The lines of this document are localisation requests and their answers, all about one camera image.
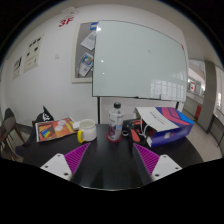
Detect white mug yellow handle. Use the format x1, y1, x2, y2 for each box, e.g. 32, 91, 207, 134
77, 118, 98, 144

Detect black skull-print flag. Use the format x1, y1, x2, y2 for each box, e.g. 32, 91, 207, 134
34, 105, 55, 124

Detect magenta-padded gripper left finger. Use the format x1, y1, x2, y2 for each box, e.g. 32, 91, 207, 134
39, 142, 98, 189

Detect black red hand tool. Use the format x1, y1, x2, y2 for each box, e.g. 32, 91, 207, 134
122, 119, 148, 145

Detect large white wall poster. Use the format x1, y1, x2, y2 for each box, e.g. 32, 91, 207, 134
23, 33, 45, 74

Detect white wall-mounted fixture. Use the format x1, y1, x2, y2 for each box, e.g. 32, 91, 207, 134
61, 7, 81, 17

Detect clear black-capped water bottle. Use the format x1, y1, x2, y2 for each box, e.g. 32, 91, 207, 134
108, 101, 125, 142

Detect small white box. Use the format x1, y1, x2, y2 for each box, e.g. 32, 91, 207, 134
72, 120, 83, 131

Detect colourful printed book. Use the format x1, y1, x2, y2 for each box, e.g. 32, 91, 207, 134
35, 116, 79, 143

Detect white sheet on notice board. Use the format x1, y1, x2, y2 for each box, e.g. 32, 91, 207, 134
80, 30, 97, 51

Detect small white wall poster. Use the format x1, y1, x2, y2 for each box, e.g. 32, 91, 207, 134
12, 55, 24, 81

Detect red-lettered wall sign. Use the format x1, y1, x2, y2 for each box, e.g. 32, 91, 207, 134
57, 16, 75, 29

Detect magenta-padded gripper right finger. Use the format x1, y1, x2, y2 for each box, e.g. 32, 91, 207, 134
128, 143, 183, 188

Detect grey framed notice board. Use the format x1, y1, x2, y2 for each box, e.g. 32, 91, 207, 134
70, 21, 99, 84

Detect colourful sheet on notice board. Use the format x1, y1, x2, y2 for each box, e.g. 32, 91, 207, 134
78, 52, 95, 78

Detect brown wooden chair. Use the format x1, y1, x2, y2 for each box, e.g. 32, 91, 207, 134
0, 108, 26, 158

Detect white blue cardboard box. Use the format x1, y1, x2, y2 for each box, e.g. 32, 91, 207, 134
134, 106, 196, 148

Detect large whiteboard on stand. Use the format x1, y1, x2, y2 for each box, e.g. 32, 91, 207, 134
91, 19, 189, 125

